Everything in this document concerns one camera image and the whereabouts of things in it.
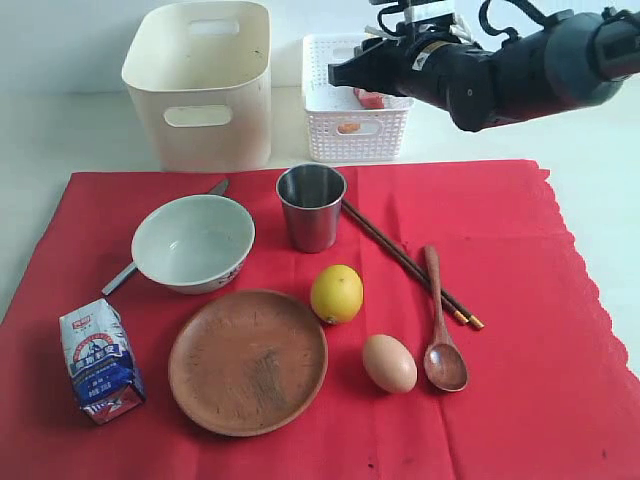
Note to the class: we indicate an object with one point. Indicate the orange fried nugget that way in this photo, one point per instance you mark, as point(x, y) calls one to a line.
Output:
point(348, 128)

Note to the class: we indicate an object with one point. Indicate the brown wooden plate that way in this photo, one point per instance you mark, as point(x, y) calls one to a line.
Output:
point(248, 363)

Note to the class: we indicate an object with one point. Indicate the steel cup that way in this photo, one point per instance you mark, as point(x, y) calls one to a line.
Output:
point(311, 197)

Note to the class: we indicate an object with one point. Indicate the dark wooden chopstick upper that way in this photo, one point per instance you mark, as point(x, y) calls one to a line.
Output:
point(390, 240)

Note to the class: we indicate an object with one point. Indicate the white enamel bowl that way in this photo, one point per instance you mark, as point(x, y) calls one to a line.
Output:
point(195, 244)

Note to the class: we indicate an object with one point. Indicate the yellow lemon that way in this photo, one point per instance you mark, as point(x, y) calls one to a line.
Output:
point(337, 294)

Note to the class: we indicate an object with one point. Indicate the brown egg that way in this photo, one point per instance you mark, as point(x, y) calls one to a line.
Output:
point(389, 364)

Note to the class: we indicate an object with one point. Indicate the red sausage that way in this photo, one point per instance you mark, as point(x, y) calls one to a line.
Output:
point(369, 100)

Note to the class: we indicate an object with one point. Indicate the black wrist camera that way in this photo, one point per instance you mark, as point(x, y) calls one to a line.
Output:
point(413, 11)

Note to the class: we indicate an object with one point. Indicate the white perforated plastic basket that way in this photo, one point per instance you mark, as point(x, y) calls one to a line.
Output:
point(326, 107)

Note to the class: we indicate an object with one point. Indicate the dark wooden chopstick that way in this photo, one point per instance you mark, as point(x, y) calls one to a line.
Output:
point(385, 245)
point(390, 240)

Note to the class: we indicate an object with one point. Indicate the blue white milk carton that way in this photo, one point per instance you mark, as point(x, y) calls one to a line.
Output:
point(100, 362)

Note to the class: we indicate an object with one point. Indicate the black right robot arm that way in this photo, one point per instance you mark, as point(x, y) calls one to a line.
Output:
point(574, 61)

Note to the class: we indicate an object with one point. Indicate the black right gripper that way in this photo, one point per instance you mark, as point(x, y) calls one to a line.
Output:
point(421, 73)

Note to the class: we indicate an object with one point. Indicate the cream plastic bin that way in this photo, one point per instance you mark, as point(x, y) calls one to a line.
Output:
point(199, 76)

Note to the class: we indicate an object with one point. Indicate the dark wooden chopstick lower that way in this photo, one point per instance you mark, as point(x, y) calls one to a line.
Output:
point(385, 245)

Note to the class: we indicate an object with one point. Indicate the steel table knife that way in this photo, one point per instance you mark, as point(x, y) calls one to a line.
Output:
point(219, 189)

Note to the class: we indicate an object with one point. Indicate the wooden spoon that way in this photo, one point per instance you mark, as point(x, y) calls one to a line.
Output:
point(443, 363)

